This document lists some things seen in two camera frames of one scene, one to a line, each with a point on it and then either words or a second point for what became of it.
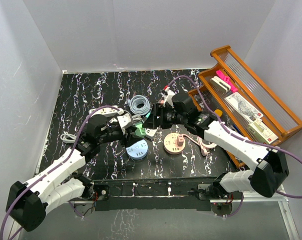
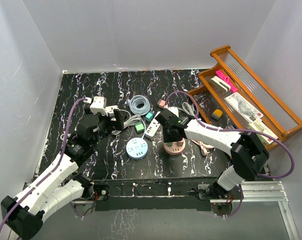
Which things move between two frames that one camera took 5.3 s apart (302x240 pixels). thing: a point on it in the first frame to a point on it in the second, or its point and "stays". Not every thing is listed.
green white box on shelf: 262,131 stays
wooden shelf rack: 242,102 stays
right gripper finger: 153,120 to 169,139
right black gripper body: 169,116 to 166,131
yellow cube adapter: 218,112 stays
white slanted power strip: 151,133 stays
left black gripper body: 111,135 to 105,123
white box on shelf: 220,84 stays
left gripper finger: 130,137 to 118,122
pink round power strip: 171,145 stays
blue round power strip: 138,150 stays
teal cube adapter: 147,115 stays
